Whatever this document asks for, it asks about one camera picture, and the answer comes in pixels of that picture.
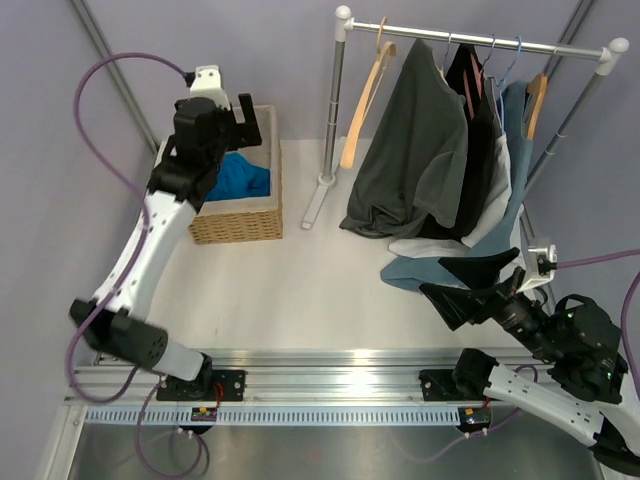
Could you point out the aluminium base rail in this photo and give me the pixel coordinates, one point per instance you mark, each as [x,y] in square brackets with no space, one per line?
[311,377]

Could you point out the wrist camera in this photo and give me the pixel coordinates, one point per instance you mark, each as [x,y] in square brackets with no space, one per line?
[542,267]
[208,84]

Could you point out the blue wire hanger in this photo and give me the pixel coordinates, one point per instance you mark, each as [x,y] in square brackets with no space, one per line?
[501,83]

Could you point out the metal clothes rack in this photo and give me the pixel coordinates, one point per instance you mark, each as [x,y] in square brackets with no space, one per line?
[606,58]

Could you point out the light wooden hanger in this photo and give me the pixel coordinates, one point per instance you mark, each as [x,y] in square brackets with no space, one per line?
[384,52]

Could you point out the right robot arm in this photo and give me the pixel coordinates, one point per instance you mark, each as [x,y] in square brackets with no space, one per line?
[598,405]

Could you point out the black t shirt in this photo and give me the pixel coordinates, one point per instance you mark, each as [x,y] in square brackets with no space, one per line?
[480,165]

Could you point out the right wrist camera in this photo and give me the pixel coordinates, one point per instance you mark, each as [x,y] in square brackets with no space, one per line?
[542,267]

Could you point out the wicker laundry basket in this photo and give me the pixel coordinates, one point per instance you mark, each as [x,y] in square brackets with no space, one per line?
[248,219]

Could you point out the pink hanger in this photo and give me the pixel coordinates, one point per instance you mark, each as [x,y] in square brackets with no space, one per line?
[473,82]

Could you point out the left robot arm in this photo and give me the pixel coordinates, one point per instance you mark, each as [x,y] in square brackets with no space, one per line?
[114,321]

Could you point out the dark grey t shirt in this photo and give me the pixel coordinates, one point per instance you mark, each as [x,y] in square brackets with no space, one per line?
[415,165]

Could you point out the bright blue t shirt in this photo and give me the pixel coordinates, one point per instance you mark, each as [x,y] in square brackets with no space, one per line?
[239,179]

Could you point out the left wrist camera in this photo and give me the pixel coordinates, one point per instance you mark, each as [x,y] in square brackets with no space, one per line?
[208,84]

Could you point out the steel blue t shirt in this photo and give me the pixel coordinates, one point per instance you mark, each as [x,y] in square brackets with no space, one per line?
[417,260]

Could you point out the slotted cable duct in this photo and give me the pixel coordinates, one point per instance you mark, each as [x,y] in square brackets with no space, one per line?
[157,415]

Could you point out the brown wooden hanger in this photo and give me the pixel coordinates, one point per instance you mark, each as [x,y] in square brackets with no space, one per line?
[536,92]

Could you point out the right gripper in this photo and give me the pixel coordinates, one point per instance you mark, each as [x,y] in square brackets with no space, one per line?
[457,303]

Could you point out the white plastic hanger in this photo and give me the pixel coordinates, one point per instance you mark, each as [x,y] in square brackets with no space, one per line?
[445,62]

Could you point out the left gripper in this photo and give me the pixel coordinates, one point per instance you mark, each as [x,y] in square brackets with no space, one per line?
[244,134]

